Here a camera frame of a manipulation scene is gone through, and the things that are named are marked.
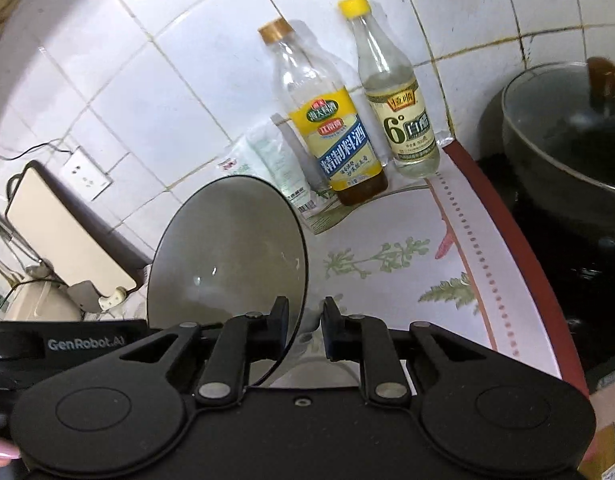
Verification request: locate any black pot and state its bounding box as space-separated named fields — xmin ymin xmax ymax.
xmin=477 ymin=62 xmax=615 ymax=263

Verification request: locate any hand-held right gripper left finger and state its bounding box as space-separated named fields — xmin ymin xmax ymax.
xmin=118 ymin=296 xmax=291 ymax=409

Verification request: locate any cleaver with white handle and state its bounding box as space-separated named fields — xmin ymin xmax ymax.
xmin=67 ymin=280 xmax=129 ymax=314

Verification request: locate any clear vinegar bottle yellow cap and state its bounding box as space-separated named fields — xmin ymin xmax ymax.
xmin=338 ymin=0 xmax=441 ymax=180

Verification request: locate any cardboard box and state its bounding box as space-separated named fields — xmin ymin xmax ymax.
xmin=580 ymin=385 xmax=615 ymax=480

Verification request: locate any floral tablecloth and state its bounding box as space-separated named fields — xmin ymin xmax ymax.
xmin=267 ymin=140 xmax=593 ymax=401

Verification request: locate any thin dark cable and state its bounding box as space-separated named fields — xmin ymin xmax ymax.
xmin=0 ymin=141 xmax=72 ymax=162

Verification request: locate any person's left hand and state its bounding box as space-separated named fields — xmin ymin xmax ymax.
xmin=0 ymin=435 xmax=22 ymax=462

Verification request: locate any white ribbed bowl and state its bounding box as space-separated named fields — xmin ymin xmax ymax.
xmin=146 ymin=174 xmax=361 ymax=390

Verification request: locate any white packet with red logo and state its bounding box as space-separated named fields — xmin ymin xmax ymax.
xmin=216 ymin=127 xmax=333 ymax=236

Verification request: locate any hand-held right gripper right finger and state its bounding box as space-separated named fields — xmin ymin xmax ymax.
xmin=321 ymin=297 xmax=489 ymax=409

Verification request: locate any black stove top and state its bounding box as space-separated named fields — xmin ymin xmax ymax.
xmin=475 ymin=152 xmax=615 ymax=392

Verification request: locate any cooking wine bottle yellow label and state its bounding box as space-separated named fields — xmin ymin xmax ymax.
xmin=258 ymin=17 xmax=389 ymax=206

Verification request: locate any cream electric cooker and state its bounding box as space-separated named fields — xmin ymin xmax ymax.
xmin=0 ymin=260 xmax=84 ymax=322

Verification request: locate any glass pot lid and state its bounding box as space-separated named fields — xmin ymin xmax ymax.
xmin=501 ymin=56 xmax=615 ymax=196

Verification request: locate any white wall socket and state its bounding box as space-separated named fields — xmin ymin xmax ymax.
xmin=58 ymin=146 xmax=113 ymax=202

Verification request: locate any cream cutting board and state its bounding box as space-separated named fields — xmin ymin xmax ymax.
xmin=4 ymin=160 xmax=153 ymax=297

